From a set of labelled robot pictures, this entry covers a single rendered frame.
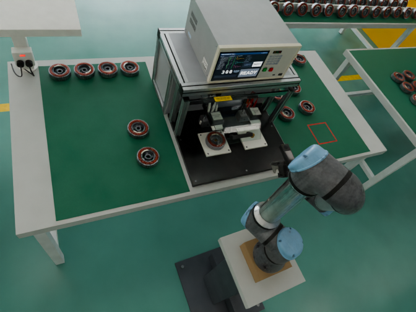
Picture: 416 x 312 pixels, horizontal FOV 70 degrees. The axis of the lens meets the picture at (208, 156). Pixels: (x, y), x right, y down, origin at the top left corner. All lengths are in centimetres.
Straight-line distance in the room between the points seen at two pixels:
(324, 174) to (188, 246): 146
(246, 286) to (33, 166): 111
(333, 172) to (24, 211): 122
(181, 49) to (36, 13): 64
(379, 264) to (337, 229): 41
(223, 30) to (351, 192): 89
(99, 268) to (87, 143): 87
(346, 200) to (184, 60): 99
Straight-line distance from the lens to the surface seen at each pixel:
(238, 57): 141
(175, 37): 166
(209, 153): 161
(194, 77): 146
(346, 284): 266
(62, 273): 215
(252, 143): 174
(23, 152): 164
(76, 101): 179
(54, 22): 151
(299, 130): 201
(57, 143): 163
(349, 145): 217
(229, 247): 146
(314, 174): 92
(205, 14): 150
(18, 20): 153
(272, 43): 148
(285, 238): 124
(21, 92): 187
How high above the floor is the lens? 208
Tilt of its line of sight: 55 degrees down
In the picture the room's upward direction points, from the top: 25 degrees clockwise
